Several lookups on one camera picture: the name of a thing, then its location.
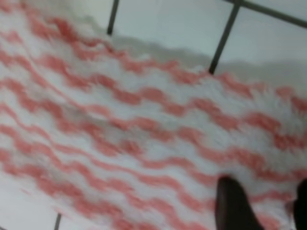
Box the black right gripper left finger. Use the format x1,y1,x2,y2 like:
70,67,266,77
215,177,263,230

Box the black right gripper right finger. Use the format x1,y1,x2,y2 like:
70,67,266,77
294,179,307,230

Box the pink wavy striped towel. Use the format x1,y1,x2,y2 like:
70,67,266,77
0,0,307,230

